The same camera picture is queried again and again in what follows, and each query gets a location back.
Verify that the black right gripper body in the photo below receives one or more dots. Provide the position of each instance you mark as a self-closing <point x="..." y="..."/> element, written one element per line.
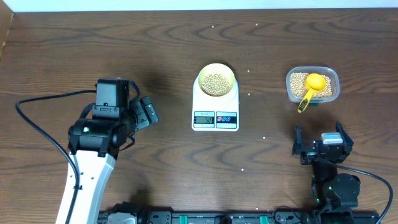
<point x="309" y="154"/>

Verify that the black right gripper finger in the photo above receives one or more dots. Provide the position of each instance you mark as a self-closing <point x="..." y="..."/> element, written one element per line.
<point x="346" y="139"/>
<point x="298" y="144"/>

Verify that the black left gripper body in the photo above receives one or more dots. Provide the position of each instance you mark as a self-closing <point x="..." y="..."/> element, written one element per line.
<point x="142" y="119"/>

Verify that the yellow measuring scoop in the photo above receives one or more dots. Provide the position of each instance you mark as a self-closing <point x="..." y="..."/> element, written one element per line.
<point x="314" y="83"/>

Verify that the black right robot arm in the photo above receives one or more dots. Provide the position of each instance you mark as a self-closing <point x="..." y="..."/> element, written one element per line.
<point x="336" y="193"/>

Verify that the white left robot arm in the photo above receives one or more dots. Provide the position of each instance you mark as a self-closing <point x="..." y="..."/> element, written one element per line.
<point x="94" y="145"/>

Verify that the white kitchen scale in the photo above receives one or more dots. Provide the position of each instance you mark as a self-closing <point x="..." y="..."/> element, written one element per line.
<point x="211" y="113"/>

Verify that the soybeans in yellow bowl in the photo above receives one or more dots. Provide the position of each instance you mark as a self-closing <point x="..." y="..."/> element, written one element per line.
<point x="215" y="84"/>

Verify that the yellow bowl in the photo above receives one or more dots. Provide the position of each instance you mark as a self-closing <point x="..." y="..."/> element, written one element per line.
<point x="217" y="68"/>

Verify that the pile of soybeans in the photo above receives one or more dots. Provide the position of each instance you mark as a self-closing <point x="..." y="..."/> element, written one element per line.
<point x="297" y="83"/>

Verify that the clear plastic container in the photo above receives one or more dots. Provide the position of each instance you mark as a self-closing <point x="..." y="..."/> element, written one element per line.
<point x="335" y="85"/>

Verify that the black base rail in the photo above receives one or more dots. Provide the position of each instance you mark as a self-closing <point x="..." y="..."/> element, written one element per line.
<point x="130" y="213"/>

